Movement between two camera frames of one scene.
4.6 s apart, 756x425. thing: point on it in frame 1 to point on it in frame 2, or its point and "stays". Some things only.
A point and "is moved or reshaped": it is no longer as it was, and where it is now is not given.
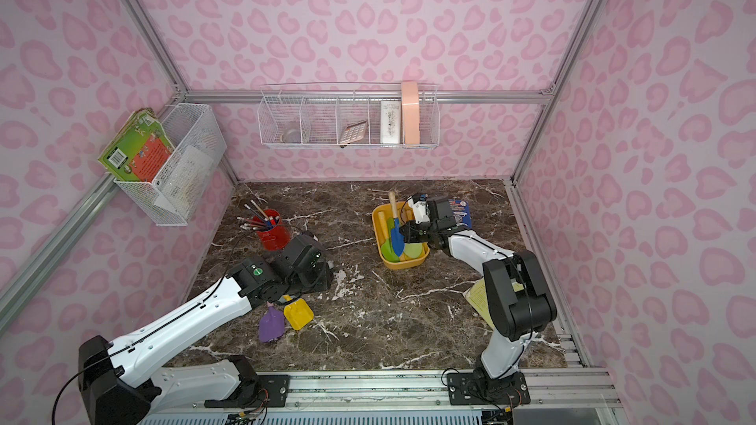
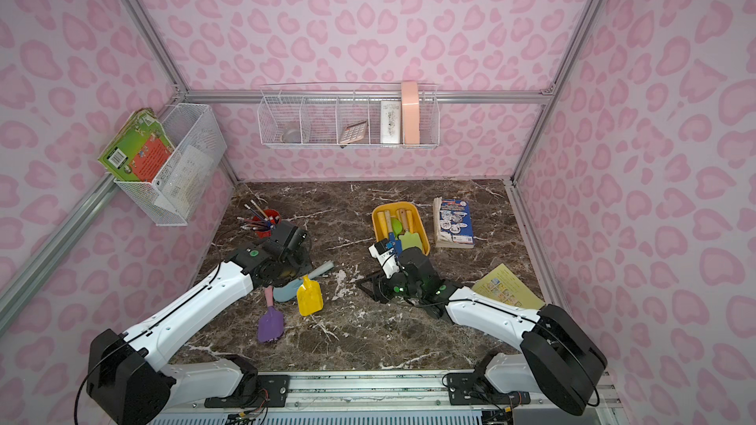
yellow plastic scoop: x=297 y=313 is moved or reshaped
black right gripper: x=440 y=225 to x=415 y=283
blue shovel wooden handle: x=396 y=226 is moved or reshaped
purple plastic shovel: x=271 y=323 stays
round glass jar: x=290 y=135 stays
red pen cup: x=277 y=236 stays
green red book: x=139 y=150 stays
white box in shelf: x=390 y=122 stays
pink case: x=410 y=112 stays
